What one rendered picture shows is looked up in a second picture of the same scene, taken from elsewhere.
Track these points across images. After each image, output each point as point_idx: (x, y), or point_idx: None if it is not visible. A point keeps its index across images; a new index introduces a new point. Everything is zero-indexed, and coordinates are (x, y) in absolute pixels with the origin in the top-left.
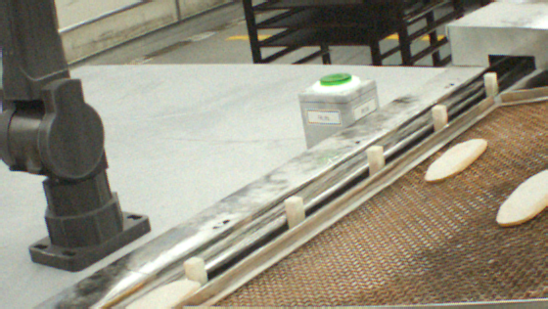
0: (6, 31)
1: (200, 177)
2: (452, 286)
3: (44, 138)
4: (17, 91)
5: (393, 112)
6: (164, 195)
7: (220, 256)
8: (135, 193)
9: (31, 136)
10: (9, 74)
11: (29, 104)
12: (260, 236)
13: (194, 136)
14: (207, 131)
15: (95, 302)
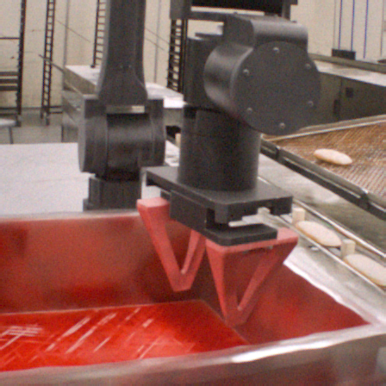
0: (127, 49)
1: (78, 197)
2: None
3: (162, 135)
4: (126, 99)
5: (171, 152)
6: (82, 207)
7: None
8: (53, 208)
9: (144, 135)
10: (119, 84)
11: (114, 113)
12: None
13: (1, 180)
14: (4, 177)
15: (300, 235)
